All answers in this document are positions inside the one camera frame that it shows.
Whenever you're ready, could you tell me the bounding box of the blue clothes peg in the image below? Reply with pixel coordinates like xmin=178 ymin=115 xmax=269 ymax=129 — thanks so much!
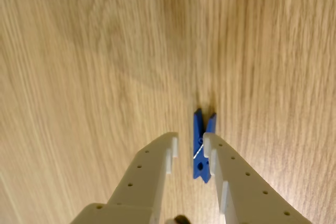
xmin=193 ymin=108 xmax=217 ymax=184

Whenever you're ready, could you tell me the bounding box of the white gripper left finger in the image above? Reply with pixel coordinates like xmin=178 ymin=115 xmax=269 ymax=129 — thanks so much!
xmin=69 ymin=131 xmax=180 ymax=224

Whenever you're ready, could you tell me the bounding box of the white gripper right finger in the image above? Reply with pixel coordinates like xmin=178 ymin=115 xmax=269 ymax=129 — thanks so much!
xmin=203 ymin=132 xmax=313 ymax=224

